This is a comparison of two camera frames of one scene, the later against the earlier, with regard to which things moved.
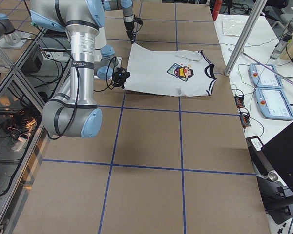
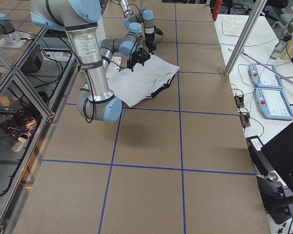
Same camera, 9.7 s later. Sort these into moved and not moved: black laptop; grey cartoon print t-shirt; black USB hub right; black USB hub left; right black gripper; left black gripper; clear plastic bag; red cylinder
Moved: grey cartoon print t-shirt; left black gripper; right black gripper
Not moved: clear plastic bag; black laptop; red cylinder; black USB hub left; black USB hub right
